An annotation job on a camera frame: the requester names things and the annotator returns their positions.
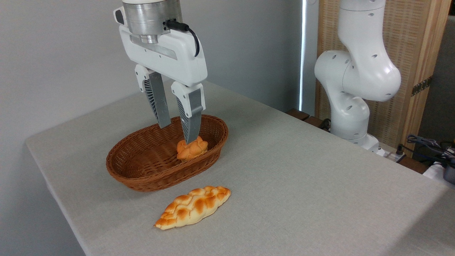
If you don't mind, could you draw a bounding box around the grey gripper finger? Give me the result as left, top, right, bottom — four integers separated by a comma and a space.
134, 64, 172, 129
171, 81, 206, 144

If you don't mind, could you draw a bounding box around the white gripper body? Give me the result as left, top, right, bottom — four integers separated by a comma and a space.
114, 6, 208, 88

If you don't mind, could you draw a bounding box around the small orange croissant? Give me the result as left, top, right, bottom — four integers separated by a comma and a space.
176, 136, 209, 162

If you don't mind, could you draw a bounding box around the long braided bread loaf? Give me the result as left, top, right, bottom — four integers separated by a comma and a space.
154, 186, 232, 230

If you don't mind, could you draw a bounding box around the brown wicker basket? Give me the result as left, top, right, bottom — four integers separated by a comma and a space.
106, 114, 229, 193

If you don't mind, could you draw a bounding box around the dark wooden slat bench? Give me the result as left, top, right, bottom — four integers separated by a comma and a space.
286, 108, 332, 133

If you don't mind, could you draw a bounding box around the grey fabric tablecloth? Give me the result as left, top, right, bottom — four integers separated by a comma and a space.
25, 80, 455, 256

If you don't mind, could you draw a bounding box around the wooden rattan screen panel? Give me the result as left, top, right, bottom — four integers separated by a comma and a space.
316, 0, 452, 158

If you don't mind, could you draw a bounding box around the metal screen hinge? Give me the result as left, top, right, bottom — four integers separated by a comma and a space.
411, 75, 434, 97

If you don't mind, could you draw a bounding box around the grey box-shaped device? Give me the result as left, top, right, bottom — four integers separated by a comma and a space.
443, 163, 455, 185

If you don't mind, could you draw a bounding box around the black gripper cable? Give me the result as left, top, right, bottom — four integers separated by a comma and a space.
165, 19, 200, 57

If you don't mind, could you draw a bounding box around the black cable bundle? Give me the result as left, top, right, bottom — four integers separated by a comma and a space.
406, 134, 455, 165

